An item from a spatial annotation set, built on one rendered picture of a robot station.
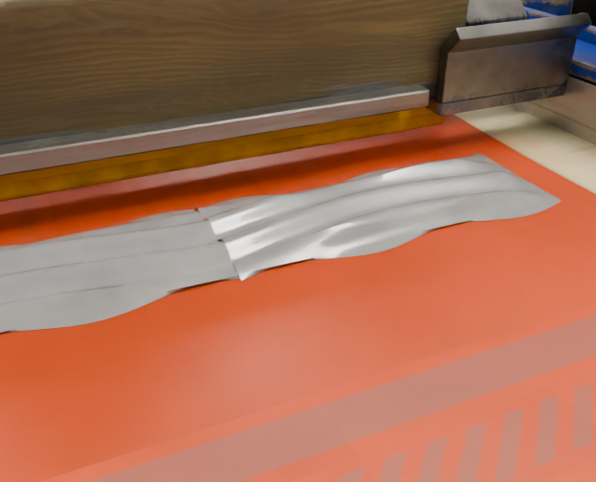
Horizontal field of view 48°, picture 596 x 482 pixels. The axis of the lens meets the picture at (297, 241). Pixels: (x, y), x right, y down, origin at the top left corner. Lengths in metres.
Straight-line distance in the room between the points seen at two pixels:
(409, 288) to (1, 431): 0.16
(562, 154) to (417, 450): 0.26
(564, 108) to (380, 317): 0.25
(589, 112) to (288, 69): 0.20
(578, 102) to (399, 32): 0.13
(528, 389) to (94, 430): 0.15
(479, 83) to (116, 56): 0.21
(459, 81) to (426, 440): 0.25
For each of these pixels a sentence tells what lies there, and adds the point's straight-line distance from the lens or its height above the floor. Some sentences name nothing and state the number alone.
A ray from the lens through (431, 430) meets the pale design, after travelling 0.23.
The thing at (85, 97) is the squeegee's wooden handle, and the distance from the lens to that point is 0.34.
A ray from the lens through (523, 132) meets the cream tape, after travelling 0.47.
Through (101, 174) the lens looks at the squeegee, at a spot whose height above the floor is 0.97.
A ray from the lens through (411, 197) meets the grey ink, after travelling 0.35.
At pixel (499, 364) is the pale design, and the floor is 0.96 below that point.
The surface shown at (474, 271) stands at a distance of 0.30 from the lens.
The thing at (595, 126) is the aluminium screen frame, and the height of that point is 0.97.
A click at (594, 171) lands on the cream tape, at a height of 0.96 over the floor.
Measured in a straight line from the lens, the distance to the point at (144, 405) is 0.24.
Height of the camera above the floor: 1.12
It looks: 31 degrees down
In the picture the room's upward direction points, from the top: straight up
